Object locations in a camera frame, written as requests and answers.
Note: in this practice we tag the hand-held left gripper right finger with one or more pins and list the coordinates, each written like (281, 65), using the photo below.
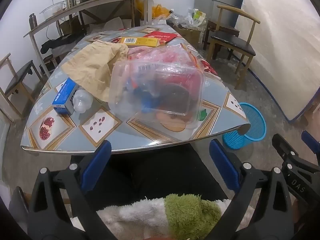
(222, 165)

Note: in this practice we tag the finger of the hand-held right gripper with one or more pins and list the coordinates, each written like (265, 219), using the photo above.
(287, 155)
(308, 138)

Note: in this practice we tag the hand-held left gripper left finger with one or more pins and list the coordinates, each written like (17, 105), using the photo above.
(97, 160)

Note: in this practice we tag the blue plastic basket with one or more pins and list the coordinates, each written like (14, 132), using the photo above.
(255, 122)

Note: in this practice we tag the blue white box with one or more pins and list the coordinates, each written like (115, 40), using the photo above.
(63, 97)

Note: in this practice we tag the blue plastic piece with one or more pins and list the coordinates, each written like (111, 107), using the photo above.
(147, 102)

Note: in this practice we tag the clear plastic container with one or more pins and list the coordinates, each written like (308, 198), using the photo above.
(125, 80)

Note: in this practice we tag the red plastic wrapper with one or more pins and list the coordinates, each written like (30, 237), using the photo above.
(190, 80)

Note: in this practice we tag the brown paper bag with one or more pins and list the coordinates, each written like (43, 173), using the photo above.
(90, 65)

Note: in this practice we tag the pink mesh plastic bag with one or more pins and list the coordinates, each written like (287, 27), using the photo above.
(162, 55)

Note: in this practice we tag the yellow box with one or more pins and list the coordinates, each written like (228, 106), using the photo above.
(145, 41)

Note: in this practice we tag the red snack bag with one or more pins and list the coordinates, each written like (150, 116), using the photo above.
(160, 36)

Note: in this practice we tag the person's black trousers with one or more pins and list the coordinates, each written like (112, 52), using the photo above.
(150, 175)

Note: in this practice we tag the fruit print tablecloth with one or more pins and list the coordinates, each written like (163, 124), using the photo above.
(150, 135)

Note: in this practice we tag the green plastic bottle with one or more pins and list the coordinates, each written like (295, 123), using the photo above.
(82, 100)

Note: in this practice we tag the fluffy white green garment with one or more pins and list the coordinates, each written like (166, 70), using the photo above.
(187, 217)

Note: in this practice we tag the white leaning mattress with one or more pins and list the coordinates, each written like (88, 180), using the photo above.
(280, 55)

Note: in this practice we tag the wooden chair black seat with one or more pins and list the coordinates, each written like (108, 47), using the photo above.
(232, 42)
(20, 76)

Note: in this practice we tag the black clothing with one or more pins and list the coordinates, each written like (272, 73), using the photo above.
(57, 42)

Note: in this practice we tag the cardboard box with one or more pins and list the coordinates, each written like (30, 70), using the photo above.
(187, 33)
(72, 26)

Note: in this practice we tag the dark wooden stool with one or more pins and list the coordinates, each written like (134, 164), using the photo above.
(225, 28)

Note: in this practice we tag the white plastic bags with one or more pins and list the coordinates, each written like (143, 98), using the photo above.
(197, 17)

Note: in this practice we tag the steel thermos flask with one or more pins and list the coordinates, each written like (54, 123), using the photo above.
(33, 21)

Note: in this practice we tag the glass bowl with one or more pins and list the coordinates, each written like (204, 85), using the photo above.
(53, 10)

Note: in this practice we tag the yellow plastic bag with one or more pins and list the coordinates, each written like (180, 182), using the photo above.
(160, 11)

